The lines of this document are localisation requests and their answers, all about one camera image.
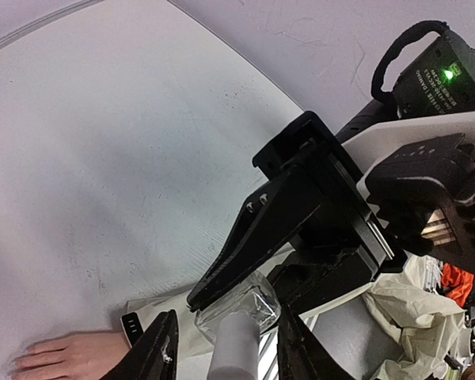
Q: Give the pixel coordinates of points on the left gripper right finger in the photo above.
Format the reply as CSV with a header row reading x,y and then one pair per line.
x,y
300,355

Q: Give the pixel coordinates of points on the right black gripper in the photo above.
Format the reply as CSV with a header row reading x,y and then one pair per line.
x,y
312,202

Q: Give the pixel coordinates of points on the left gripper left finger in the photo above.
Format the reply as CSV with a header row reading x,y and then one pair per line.
x,y
154,355

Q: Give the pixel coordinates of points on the white nail polish cap brush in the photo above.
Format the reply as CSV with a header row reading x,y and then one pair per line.
x,y
236,350

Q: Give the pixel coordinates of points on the forearm in beige sleeve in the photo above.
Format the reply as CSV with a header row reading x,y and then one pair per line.
x,y
391,328

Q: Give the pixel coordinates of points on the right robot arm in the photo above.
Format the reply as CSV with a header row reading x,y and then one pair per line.
x,y
429,70

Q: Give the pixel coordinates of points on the person's bare hand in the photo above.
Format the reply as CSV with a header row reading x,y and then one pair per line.
x,y
83,355

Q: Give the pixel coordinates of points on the black wrist band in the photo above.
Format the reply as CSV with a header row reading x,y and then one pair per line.
x,y
132,327

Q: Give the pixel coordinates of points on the orange cloth in background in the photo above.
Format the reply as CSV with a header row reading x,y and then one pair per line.
x,y
457,284

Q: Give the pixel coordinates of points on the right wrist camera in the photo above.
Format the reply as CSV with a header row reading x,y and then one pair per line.
x,y
419,180

